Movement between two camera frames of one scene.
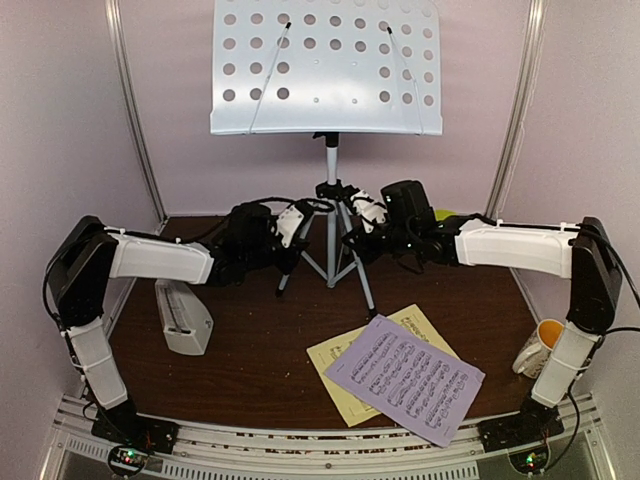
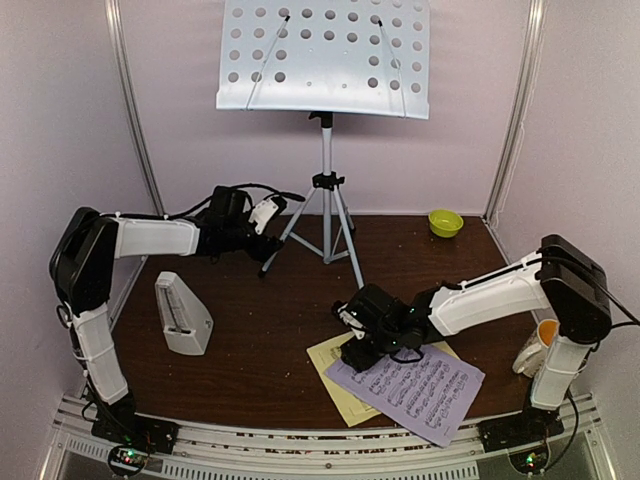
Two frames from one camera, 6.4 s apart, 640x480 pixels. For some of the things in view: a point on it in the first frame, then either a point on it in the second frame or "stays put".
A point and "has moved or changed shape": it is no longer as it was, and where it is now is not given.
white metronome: [186, 321] stays put
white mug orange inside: [538, 348] stays put
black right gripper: [368, 253] -> [360, 360]
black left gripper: [285, 265] -> [265, 248]
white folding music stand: [327, 68] has moved or changed shape
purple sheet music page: [415, 381] stays put
